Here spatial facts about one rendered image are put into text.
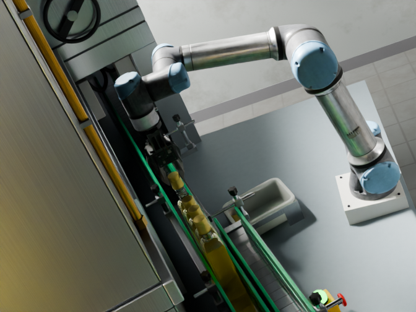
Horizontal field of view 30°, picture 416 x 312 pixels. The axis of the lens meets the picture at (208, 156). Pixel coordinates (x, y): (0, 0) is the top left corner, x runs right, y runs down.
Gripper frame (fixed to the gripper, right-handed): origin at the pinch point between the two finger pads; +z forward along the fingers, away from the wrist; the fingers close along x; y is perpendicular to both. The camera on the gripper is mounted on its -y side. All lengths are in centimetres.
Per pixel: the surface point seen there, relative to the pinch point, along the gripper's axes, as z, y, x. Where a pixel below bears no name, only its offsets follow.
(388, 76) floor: 118, -192, 148
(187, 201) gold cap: 1.5, 13.0, -0.2
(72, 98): -56, 52, -13
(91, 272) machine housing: -32, 73, -24
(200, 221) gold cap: 1.6, 24.9, 0.2
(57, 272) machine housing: -36, 73, -30
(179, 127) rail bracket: 22, -69, 13
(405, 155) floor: 118, -115, 114
